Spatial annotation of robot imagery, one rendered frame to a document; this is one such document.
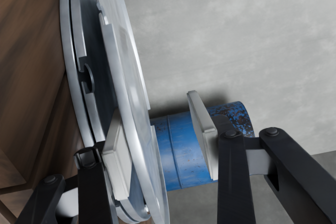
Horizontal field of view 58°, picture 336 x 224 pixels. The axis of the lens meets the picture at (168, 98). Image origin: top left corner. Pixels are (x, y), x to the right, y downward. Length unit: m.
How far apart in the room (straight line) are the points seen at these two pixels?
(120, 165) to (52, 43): 0.09
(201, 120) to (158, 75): 2.31
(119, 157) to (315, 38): 2.58
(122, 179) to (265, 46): 2.41
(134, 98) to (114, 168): 0.11
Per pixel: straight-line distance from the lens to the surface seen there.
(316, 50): 2.78
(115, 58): 0.18
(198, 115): 0.17
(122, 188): 0.17
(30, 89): 0.17
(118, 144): 0.17
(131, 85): 0.26
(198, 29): 2.30
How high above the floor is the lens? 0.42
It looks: 2 degrees down
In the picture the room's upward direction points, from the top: 78 degrees clockwise
